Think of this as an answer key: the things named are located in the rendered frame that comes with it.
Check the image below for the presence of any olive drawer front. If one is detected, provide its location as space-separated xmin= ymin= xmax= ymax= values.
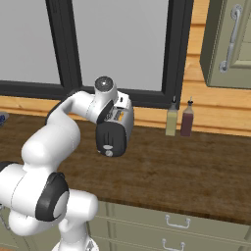
xmin=92 ymin=225 xmax=251 ymax=251
xmin=97 ymin=199 xmax=251 ymax=244

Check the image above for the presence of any dark red sauce bottle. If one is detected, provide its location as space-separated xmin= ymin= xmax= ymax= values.
xmin=179 ymin=96 xmax=195 ymax=137

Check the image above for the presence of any silver toaster with black end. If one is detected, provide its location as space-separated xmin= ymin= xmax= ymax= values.
xmin=95 ymin=121 xmax=134 ymax=159

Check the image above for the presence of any black framed window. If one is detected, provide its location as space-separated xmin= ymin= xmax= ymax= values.
xmin=0 ymin=0 xmax=195 ymax=110

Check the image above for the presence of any grey blue object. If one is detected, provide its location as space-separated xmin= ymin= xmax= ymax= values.
xmin=0 ymin=111 xmax=10 ymax=127

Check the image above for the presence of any silver cupboard handle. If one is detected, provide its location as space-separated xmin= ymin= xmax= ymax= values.
xmin=218 ymin=3 xmax=245 ymax=74

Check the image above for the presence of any olive wall cupboard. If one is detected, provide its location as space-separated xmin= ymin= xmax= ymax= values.
xmin=199 ymin=0 xmax=251 ymax=90

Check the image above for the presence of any silver drawer handle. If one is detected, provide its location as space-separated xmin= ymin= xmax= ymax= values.
xmin=164 ymin=214 xmax=192 ymax=229
xmin=161 ymin=237 xmax=186 ymax=251

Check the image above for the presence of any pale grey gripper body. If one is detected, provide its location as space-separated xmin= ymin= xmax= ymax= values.
xmin=113 ymin=105 xmax=135 ymax=127

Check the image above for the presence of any yellow oil bottle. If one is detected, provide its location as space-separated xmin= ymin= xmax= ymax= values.
xmin=165 ymin=95 xmax=179 ymax=137

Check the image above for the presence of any olive cupboard door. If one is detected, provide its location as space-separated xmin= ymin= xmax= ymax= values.
xmin=86 ymin=199 xmax=116 ymax=251

